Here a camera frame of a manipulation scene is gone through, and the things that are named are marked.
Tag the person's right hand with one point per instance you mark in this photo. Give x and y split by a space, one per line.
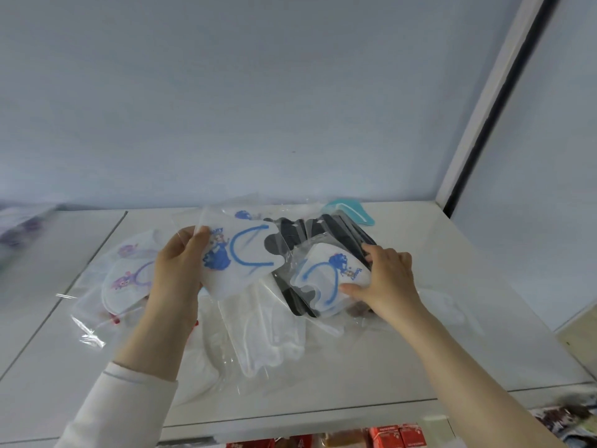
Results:
391 286

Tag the brown snack packet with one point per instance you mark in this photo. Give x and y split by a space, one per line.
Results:
345 439

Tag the red packet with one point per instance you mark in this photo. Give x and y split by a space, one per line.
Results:
270 443

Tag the person's right thumb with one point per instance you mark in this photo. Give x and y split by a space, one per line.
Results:
355 290

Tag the stack of black mask packets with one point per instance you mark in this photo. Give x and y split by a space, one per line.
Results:
317 230

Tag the person's left hand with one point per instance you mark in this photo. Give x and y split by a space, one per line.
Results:
175 279

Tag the large blue print mask packet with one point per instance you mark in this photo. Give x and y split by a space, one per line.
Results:
247 256

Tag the white shelf upright post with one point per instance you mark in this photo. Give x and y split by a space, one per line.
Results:
487 102

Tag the person's left forearm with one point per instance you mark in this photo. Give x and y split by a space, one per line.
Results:
140 377

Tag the purple print mask packet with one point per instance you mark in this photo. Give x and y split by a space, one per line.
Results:
125 286
135 249

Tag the person's left thumb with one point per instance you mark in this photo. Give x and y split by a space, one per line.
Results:
201 240

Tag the small blue print mask packet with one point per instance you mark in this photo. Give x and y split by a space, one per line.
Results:
324 277

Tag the plain white mask packet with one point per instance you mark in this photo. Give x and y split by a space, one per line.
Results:
443 306
263 333
198 368

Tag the red box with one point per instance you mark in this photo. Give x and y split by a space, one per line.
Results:
386 437
412 436

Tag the person's right forearm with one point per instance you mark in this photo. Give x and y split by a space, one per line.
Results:
471 387

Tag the colourful printed packets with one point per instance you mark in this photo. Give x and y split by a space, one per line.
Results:
566 420

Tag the teal mask packet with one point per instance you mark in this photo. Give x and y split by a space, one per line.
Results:
350 210

